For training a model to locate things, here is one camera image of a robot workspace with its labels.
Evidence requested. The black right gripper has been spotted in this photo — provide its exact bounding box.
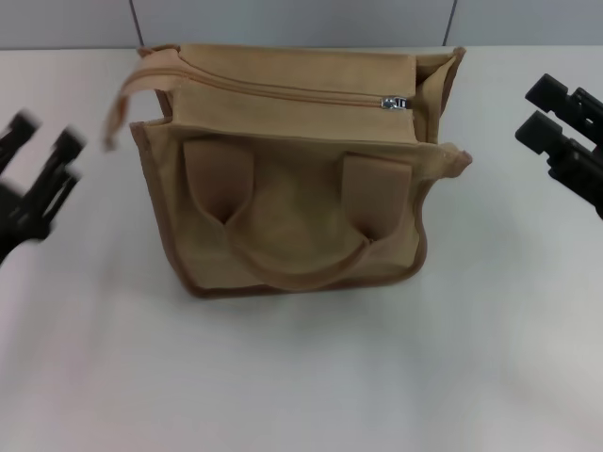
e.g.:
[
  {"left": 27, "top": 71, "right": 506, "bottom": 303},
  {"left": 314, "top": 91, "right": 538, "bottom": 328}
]
[{"left": 513, "top": 73, "right": 603, "bottom": 218}]

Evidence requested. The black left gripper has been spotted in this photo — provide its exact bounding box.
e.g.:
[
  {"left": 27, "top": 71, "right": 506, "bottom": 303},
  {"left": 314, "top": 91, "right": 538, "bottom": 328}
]
[{"left": 0, "top": 110, "right": 90, "bottom": 270}]

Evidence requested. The khaki canvas food bag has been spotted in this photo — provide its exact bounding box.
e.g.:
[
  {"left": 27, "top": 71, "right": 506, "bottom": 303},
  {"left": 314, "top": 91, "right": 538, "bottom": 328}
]
[{"left": 101, "top": 42, "right": 472, "bottom": 300}]

